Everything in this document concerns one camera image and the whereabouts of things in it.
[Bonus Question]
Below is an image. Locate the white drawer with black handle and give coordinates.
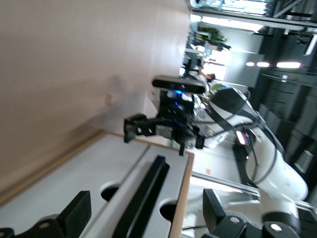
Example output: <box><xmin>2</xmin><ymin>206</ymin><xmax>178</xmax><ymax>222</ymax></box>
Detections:
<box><xmin>84</xmin><ymin>145</ymin><xmax>192</xmax><ymax>238</ymax></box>

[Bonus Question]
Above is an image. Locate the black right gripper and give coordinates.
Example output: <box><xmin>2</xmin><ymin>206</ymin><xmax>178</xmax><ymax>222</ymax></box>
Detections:
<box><xmin>123</xmin><ymin>90</ymin><xmax>200</xmax><ymax>144</ymax></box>

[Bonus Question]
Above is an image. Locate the green potted plant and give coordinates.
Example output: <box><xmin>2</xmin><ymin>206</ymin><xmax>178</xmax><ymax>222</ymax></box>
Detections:
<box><xmin>200</xmin><ymin>27</ymin><xmax>232</xmax><ymax>52</ymax></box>

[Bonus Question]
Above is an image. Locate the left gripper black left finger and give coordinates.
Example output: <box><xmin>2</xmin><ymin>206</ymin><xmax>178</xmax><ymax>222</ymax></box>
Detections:
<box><xmin>0</xmin><ymin>190</ymin><xmax>92</xmax><ymax>238</ymax></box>

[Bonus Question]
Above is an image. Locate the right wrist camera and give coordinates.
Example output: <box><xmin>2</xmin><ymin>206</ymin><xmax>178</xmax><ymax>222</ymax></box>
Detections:
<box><xmin>151</xmin><ymin>75</ymin><xmax>209</xmax><ymax>96</ymax></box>

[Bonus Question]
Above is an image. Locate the long ceiling light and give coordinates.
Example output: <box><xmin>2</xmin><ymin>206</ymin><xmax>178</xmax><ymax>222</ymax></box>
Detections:
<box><xmin>275</xmin><ymin>61</ymin><xmax>305</xmax><ymax>69</ymax></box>

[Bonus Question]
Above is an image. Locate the light wooden drawer cabinet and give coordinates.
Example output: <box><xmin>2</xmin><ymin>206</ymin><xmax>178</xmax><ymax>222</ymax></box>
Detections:
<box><xmin>0</xmin><ymin>130</ymin><xmax>196</xmax><ymax>238</ymax></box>

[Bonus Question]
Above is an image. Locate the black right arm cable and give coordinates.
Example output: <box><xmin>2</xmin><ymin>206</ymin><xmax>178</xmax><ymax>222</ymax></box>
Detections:
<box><xmin>244</xmin><ymin>121</ymin><xmax>286</xmax><ymax>187</ymax></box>

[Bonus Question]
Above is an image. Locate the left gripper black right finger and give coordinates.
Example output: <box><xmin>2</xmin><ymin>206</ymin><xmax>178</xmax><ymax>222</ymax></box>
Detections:
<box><xmin>202</xmin><ymin>188</ymin><xmax>249</xmax><ymax>238</ymax></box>

